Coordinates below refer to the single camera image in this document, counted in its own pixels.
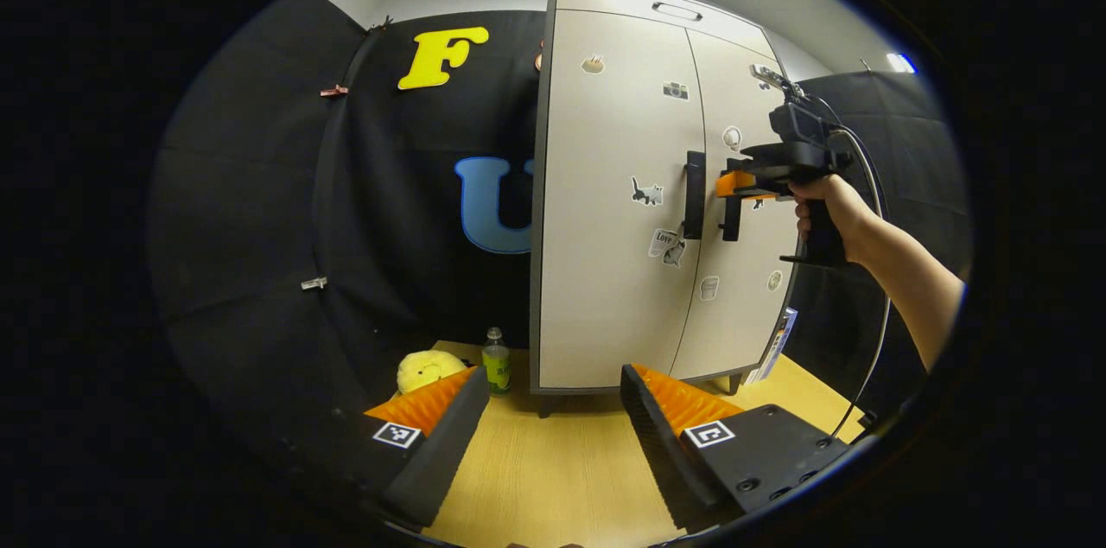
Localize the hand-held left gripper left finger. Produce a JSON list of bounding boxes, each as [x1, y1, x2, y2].
[[285, 366, 491, 532]]

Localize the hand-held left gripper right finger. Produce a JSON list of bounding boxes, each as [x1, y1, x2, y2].
[[620, 362, 852, 532]]

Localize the black door handle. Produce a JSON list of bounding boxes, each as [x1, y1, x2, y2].
[[721, 157, 754, 243], [683, 150, 707, 240]]

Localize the cabinet door with headphone sticker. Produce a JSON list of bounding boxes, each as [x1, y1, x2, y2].
[[670, 29, 800, 382]]

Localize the cabinet door with camera sticker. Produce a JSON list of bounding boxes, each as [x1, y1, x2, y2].
[[537, 10, 708, 391]]

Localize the grey double-door shoe cabinet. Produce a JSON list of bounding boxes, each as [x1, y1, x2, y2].
[[529, 0, 800, 419]]

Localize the yellow plush toy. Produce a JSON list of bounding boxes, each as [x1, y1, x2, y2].
[[397, 349, 467, 395]]

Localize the green label drink bottle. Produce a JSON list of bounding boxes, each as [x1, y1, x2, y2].
[[482, 327, 512, 398]]

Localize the thin paperback book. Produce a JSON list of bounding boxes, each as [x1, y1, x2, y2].
[[747, 306, 798, 386]]

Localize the black backdrop cloth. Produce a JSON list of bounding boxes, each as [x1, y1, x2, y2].
[[147, 0, 973, 445]]

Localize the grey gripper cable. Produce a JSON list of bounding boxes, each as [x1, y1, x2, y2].
[[812, 94, 893, 441]]

